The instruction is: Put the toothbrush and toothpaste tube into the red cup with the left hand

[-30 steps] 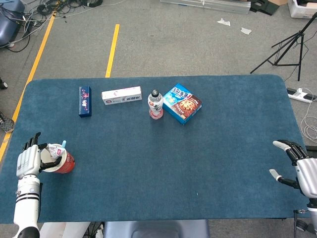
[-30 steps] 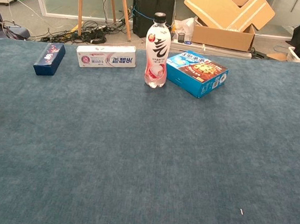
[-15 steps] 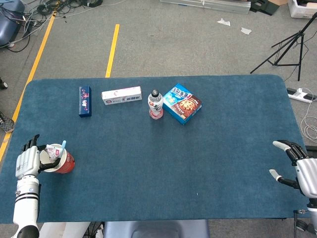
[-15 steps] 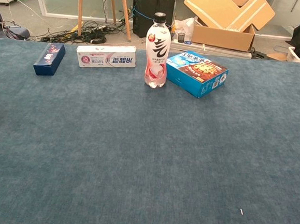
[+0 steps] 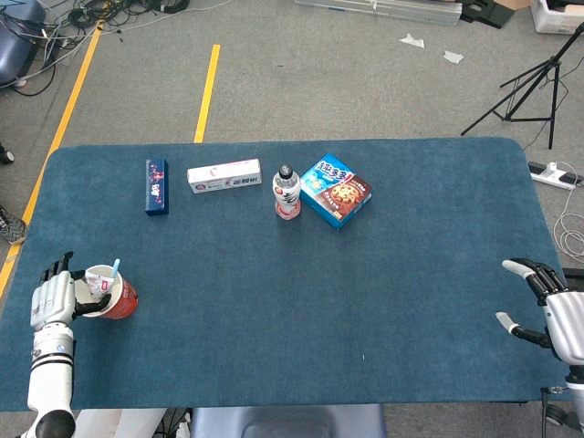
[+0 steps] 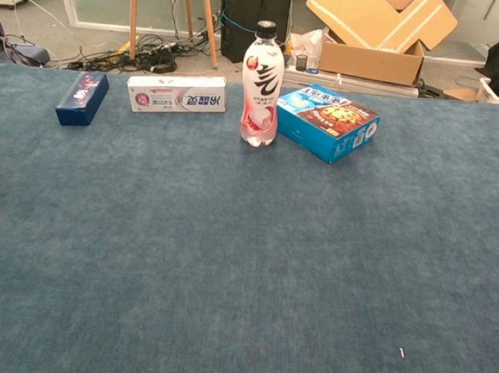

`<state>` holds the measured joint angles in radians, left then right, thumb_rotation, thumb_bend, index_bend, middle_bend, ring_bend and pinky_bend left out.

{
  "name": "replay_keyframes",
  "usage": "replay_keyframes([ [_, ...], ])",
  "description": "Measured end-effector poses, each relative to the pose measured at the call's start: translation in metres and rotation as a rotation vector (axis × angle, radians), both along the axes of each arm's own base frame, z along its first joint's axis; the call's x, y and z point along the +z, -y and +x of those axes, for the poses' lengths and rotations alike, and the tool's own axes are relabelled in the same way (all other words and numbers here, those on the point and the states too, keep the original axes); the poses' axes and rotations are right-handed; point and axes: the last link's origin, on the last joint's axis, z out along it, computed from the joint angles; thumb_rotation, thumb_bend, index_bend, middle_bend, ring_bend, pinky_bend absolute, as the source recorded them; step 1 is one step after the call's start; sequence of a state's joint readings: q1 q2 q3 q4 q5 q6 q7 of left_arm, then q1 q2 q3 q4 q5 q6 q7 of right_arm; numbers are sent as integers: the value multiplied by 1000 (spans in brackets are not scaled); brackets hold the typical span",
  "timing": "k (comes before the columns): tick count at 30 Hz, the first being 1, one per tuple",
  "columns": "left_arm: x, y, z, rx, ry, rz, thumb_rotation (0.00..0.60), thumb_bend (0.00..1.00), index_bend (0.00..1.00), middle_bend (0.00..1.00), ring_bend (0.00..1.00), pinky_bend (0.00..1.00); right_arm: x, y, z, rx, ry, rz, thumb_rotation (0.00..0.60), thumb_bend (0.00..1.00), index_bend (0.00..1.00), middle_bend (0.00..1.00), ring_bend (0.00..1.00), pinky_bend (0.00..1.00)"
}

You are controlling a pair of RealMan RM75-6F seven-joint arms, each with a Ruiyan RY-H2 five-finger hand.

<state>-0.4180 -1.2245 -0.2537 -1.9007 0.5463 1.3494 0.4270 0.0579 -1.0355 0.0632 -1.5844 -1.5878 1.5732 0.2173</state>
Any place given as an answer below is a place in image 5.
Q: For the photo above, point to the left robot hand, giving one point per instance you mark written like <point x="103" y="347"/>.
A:
<point x="52" y="301"/>

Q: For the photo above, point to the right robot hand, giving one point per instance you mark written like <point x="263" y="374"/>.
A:
<point x="566" y="319"/>

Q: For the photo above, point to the white floral toothpaste tube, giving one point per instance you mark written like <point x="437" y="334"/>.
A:
<point x="98" y="285"/>

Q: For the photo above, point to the light blue toothbrush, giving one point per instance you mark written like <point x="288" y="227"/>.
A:
<point x="115" y="269"/>

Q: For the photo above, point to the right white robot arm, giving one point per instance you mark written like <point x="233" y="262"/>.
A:
<point x="576" y="397"/>

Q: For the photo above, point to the white pink toothpaste box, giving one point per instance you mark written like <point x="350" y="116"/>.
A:
<point x="223" y="175"/>

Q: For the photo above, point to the red paper cup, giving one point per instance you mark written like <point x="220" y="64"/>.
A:
<point x="125" y="299"/>

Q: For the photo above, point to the patterned shoe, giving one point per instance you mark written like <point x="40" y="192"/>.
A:
<point x="11" y="228"/>

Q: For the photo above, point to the black caster wheel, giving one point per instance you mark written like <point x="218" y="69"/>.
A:
<point x="5" y="155"/>
<point x="554" y="414"/>

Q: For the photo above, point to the white robot body shell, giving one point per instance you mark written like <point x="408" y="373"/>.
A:
<point x="132" y="422"/>

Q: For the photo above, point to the white power strip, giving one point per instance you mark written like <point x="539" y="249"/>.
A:
<point x="549" y="173"/>

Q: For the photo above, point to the dark blue narrow box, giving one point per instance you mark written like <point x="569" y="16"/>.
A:
<point x="157" y="187"/>

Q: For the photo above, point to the blue table mat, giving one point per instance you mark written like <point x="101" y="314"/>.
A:
<point x="319" y="296"/>

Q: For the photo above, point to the dark blue machine base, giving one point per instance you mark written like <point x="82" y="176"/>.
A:
<point x="13" y="50"/>

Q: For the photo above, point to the black tripod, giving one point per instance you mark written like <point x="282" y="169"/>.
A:
<point x="554" y="62"/>

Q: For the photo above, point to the pink white drink bottle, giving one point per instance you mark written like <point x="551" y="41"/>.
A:
<point x="286" y="194"/>

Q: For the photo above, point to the blue cookie box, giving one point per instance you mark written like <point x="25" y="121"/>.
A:
<point x="337" y="191"/>

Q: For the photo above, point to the white paper scrap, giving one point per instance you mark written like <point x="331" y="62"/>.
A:
<point x="413" y="41"/>
<point x="453" y="56"/>

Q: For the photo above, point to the white storage bin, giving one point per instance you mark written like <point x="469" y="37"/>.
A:
<point x="547" y="20"/>

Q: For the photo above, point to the open cardboard box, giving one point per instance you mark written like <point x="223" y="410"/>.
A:
<point x="513" y="3"/>

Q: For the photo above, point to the black floor bracket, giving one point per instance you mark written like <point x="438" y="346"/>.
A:
<point x="493" y="13"/>

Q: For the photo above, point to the aluminium rail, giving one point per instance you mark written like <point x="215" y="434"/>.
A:
<point x="410" y="11"/>

